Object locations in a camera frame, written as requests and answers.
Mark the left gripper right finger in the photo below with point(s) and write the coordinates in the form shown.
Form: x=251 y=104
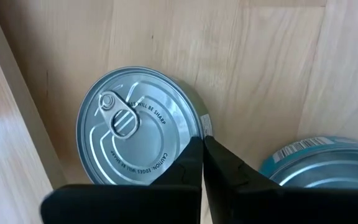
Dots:
x=275 y=205

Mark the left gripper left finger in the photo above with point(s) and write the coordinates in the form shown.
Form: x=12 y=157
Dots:
x=120 y=205

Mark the teal tuna can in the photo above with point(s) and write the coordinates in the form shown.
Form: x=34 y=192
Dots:
x=322 y=165

